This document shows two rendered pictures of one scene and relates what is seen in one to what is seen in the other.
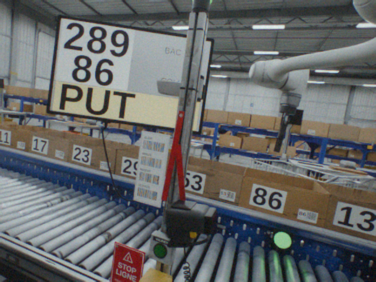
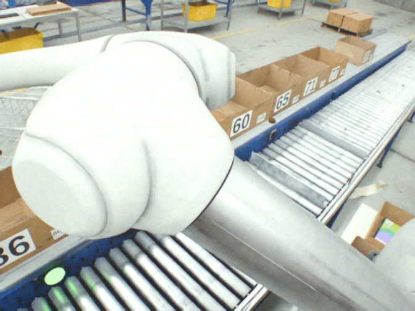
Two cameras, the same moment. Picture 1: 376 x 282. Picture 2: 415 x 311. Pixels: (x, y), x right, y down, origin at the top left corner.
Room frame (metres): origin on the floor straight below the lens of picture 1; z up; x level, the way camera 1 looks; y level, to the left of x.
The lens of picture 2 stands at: (0.30, -0.23, 1.80)
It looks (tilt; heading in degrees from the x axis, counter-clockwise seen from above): 39 degrees down; 291
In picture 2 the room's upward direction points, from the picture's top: 7 degrees clockwise
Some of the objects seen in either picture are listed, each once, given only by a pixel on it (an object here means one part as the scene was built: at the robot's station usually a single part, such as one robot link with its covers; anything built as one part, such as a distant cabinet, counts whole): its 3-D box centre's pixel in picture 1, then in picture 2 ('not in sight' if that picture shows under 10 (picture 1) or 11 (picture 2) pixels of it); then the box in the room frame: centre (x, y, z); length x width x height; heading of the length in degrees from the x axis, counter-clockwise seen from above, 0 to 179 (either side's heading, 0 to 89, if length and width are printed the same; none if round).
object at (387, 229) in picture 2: not in sight; (390, 237); (-0.20, -1.32, 0.79); 0.19 x 0.14 x 0.02; 71
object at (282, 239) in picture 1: (282, 240); (55, 276); (0.92, -0.49, 0.81); 0.07 x 0.01 x 0.07; 72
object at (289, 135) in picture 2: not in sight; (318, 153); (0.21, -1.88, 0.72); 0.52 x 0.05 x 0.05; 162
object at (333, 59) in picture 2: not in sight; (322, 65); (0.39, -2.77, 0.96); 0.39 x 0.29 x 0.17; 72
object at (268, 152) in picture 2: not in sight; (298, 171); (0.29, -1.63, 0.72); 0.52 x 0.05 x 0.05; 162
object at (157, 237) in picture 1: (162, 248); not in sight; (0.52, 0.03, 0.95); 0.07 x 0.03 x 0.07; 72
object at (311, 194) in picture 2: not in sight; (285, 179); (0.34, -1.47, 0.76); 0.46 x 0.01 x 0.09; 162
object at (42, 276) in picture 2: (282, 239); (54, 274); (0.92, -0.50, 0.81); 0.09 x 0.01 x 0.09; 72
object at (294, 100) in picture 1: (290, 100); not in sight; (1.06, -0.48, 1.46); 0.09 x 0.09 x 0.06
